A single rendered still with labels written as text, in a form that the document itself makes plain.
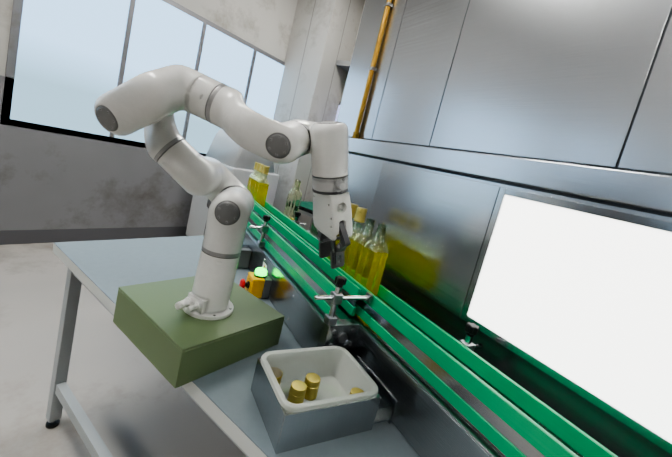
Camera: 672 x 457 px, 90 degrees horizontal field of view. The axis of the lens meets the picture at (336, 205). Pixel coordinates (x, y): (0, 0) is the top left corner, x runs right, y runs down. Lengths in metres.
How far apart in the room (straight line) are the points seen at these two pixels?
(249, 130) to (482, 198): 0.58
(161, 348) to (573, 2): 1.19
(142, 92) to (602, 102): 0.89
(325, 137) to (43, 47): 3.14
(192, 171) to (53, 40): 2.88
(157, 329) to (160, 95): 0.50
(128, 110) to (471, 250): 0.81
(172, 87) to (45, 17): 2.94
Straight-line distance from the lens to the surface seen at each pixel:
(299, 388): 0.80
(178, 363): 0.84
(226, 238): 0.85
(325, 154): 0.65
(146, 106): 0.74
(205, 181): 0.84
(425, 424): 0.83
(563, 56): 0.97
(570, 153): 0.88
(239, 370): 0.93
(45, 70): 3.62
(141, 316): 0.95
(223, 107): 0.71
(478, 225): 0.92
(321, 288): 0.97
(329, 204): 0.67
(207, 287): 0.90
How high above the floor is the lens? 1.29
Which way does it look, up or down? 7 degrees down
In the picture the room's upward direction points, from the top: 14 degrees clockwise
